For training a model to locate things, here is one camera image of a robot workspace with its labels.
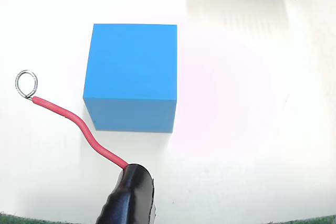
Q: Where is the blue cube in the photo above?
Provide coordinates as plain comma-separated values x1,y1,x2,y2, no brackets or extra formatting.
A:
82,23,178,133

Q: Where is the thin wire with loop end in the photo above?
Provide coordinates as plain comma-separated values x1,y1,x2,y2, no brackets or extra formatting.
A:
15,69,130,170

